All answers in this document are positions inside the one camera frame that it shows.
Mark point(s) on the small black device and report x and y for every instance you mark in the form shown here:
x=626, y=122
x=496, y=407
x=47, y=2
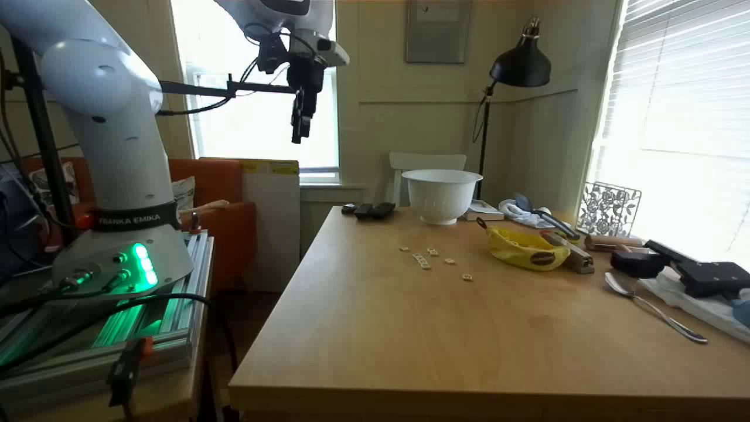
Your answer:
x=635, y=264

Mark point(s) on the grey wall panel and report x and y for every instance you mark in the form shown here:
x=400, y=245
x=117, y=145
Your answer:
x=436, y=30

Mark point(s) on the patterned paper booklet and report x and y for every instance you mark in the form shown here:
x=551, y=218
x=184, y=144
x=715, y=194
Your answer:
x=483, y=209

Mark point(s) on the teal blue object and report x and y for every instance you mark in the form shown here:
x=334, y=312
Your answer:
x=741, y=312

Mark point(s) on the white window blinds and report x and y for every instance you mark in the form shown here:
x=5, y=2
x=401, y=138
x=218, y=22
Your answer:
x=681, y=117

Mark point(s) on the white board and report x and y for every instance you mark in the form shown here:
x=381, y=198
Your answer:
x=273, y=226

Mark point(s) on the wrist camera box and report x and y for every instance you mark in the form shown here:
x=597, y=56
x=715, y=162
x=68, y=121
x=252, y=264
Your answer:
x=331, y=53

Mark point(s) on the white letter tile R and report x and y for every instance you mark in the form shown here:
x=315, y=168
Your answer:
x=449, y=260

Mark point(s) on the grey white cloth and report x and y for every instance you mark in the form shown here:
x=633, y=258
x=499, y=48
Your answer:
x=516, y=209

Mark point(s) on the white letter tile C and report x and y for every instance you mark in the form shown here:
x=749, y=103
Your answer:
x=424, y=266

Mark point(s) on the black vertical stand pole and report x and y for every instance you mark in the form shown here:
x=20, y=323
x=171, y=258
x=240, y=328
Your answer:
x=43, y=131

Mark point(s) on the white letter tile A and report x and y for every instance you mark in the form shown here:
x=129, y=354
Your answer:
x=433, y=252

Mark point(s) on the black equipment box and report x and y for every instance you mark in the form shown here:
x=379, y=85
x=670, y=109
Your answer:
x=20, y=226

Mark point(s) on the large black remote control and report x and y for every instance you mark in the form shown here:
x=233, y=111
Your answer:
x=375, y=209

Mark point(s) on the long black device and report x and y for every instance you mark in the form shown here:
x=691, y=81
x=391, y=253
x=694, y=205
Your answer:
x=710, y=275

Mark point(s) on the white flat tray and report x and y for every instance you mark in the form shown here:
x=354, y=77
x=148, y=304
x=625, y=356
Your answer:
x=694, y=308

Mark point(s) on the black boom rod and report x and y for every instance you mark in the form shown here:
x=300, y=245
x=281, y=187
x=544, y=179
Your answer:
x=202, y=88

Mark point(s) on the black clamp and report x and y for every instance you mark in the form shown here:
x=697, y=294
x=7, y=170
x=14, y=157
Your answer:
x=124, y=375

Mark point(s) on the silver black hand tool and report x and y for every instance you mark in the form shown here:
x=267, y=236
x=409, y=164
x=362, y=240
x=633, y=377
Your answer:
x=554, y=223

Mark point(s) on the white plastic bowl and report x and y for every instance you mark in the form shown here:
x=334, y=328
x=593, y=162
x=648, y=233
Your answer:
x=442, y=194

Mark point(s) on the white lattice cube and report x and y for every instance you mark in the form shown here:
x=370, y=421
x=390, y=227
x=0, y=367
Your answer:
x=611, y=209

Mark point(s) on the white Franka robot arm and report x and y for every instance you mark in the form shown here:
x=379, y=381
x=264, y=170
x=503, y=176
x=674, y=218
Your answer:
x=109, y=117

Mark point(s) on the metal spoon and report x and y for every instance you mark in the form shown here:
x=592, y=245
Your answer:
x=616, y=284

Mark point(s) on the black desk lamp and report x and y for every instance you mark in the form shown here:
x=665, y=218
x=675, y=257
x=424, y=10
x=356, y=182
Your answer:
x=520, y=66

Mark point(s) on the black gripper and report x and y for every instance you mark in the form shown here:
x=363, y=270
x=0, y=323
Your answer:
x=306, y=77

